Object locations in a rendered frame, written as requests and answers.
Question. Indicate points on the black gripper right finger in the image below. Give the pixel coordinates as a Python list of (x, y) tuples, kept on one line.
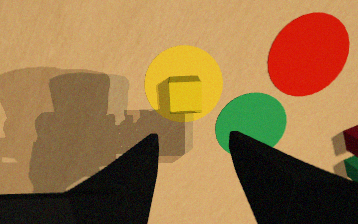
[(282, 189)]

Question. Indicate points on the olive yellow cube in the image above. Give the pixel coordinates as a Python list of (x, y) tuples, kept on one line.
[(185, 94)]

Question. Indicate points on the dark red cube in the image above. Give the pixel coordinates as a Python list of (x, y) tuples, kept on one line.
[(351, 140)]

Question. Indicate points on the red circle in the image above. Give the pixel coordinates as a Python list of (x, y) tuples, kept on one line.
[(308, 54)]

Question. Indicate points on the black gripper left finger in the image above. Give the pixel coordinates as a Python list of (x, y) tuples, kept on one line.
[(120, 193)]

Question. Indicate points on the green cube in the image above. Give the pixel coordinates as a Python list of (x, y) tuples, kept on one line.
[(351, 165)]

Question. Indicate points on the yellow circle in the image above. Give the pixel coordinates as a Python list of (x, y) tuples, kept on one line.
[(183, 60)]

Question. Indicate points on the green circle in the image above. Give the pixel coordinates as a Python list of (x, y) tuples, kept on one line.
[(258, 115)]

